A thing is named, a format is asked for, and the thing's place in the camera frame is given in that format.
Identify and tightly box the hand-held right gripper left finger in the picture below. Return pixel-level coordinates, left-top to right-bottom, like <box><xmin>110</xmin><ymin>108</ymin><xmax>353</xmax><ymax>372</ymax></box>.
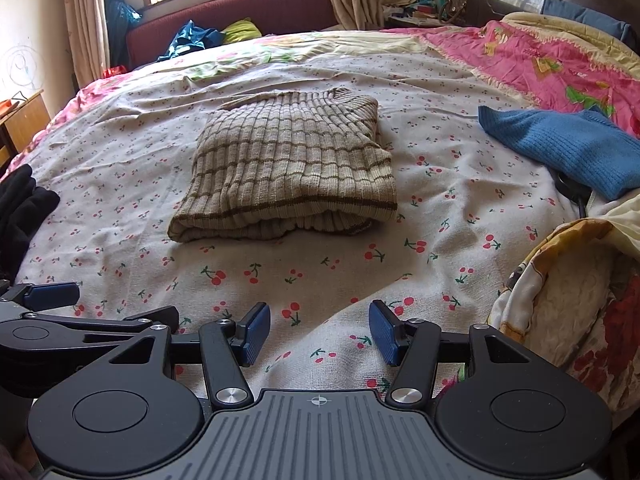
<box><xmin>107</xmin><ymin>301</ymin><xmax>272</xmax><ymax>409</ymax></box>

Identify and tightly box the beige brown striped knit sweater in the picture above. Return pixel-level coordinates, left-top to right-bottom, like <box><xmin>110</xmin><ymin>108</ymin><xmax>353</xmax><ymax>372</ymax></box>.
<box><xmin>167</xmin><ymin>87</ymin><xmax>399</xmax><ymax>244</ymax></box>

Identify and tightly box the maroon upholstered bench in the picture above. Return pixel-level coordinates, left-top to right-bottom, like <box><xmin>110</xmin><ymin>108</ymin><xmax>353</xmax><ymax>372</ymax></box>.
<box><xmin>125</xmin><ymin>0</ymin><xmax>342</xmax><ymax>72</ymax></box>

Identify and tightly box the blue knit sweater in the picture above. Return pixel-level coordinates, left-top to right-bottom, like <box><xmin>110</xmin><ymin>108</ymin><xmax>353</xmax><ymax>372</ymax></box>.
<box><xmin>477</xmin><ymin>104</ymin><xmax>640</xmax><ymax>202</ymax></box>

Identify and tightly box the wooden side desk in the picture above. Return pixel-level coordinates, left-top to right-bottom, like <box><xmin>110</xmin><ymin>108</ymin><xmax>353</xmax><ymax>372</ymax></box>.
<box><xmin>0</xmin><ymin>89</ymin><xmax>52</xmax><ymax>167</ymax></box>

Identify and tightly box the blue pillow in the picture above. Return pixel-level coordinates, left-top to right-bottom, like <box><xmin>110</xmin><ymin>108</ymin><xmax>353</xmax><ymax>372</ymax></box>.
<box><xmin>540</xmin><ymin>0</ymin><xmax>639</xmax><ymax>42</ymax></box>

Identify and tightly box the brown handbag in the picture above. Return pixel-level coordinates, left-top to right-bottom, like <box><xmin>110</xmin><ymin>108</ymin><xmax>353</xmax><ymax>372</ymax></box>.
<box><xmin>439</xmin><ymin>0</ymin><xmax>469</xmax><ymax>26</ymax></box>

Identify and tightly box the pink floral quilt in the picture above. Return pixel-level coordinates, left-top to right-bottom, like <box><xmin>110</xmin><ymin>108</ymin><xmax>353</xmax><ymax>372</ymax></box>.
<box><xmin>65</xmin><ymin>19</ymin><xmax>640</xmax><ymax>137</ymax></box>

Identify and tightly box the pile of nightstand clutter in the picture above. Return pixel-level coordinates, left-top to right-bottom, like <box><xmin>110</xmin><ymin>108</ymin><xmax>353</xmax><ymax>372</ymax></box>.
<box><xmin>381</xmin><ymin>0</ymin><xmax>442</xmax><ymax>22</ymax></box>

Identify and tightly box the cream floral blanket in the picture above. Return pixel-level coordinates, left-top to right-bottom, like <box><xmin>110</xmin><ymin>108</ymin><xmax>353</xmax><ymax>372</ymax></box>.
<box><xmin>486</xmin><ymin>199</ymin><xmax>640</xmax><ymax>413</ymax></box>

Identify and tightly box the black cable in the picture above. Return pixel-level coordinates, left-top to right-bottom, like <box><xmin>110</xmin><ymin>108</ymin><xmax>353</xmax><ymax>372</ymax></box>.
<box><xmin>554</xmin><ymin>170</ymin><xmax>595</xmax><ymax>221</ymax></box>

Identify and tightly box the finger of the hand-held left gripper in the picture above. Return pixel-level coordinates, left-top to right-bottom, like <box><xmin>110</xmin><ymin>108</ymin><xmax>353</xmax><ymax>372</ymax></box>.
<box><xmin>20</xmin><ymin>304</ymin><xmax>181</xmax><ymax>347</ymax></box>
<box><xmin>0</xmin><ymin>282</ymin><xmax>82</xmax><ymax>318</ymax></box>

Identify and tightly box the blue crumpled garment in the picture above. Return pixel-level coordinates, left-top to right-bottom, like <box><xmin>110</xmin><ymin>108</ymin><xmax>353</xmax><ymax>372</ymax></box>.
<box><xmin>157</xmin><ymin>19</ymin><xmax>227</xmax><ymax>62</ymax></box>

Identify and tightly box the black cloth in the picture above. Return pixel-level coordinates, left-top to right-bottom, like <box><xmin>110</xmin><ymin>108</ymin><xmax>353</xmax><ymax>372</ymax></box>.
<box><xmin>0</xmin><ymin>163</ymin><xmax>62</xmax><ymax>282</ymax></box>

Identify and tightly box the yellow-green cloth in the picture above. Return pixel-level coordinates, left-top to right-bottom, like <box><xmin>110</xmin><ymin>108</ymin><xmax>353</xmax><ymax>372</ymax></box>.
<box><xmin>221</xmin><ymin>18</ymin><xmax>264</xmax><ymax>46</ymax></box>

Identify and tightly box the blue plastic bag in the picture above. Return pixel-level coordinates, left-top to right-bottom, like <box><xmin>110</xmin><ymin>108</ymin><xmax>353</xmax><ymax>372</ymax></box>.
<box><xmin>104</xmin><ymin>0</ymin><xmax>144</xmax><ymax>69</ymax></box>

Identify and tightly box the cream fuzzy blanket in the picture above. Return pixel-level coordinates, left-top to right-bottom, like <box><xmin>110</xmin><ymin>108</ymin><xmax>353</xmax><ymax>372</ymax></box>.
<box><xmin>500</xmin><ymin>10</ymin><xmax>640</xmax><ymax>63</ymax></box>

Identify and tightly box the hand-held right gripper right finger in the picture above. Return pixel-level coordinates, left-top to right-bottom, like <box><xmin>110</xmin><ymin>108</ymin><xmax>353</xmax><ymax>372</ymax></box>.
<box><xmin>369</xmin><ymin>299</ymin><xmax>532</xmax><ymax>407</ymax></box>

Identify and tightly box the white cherry print bed sheet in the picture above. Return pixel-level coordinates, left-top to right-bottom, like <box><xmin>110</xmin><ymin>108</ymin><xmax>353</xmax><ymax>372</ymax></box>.
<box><xmin>0</xmin><ymin>35</ymin><xmax>601</xmax><ymax>413</ymax></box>

